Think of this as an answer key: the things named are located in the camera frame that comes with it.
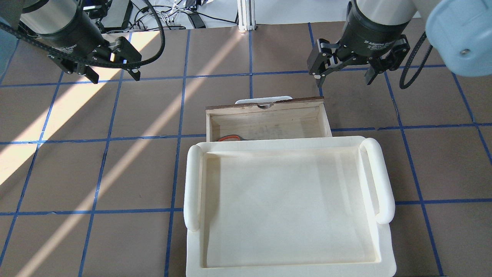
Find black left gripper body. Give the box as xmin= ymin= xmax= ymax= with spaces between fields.
xmin=37 ymin=8 xmax=117 ymax=68

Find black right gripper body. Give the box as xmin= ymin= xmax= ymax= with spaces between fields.
xmin=334 ymin=2 xmax=411 ymax=65

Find wooden drawer with white handle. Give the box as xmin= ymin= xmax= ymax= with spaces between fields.
xmin=205 ymin=97 xmax=332 ymax=142

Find orange handled scissors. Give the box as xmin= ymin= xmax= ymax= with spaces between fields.
xmin=217 ymin=134 xmax=254 ymax=142

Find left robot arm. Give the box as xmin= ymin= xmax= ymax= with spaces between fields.
xmin=1 ymin=0 xmax=152 ymax=84

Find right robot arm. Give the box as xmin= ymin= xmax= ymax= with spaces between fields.
xmin=306 ymin=0 xmax=492 ymax=89

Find cream plastic tray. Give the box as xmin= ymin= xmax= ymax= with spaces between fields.
xmin=183 ymin=136 xmax=397 ymax=277

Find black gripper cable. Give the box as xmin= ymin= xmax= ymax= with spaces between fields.
xmin=0 ymin=0 xmax=166 ymax=72

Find aluminium frame post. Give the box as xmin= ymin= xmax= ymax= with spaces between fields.
xmin=237 ymin=0 xmax=257 ymax=32

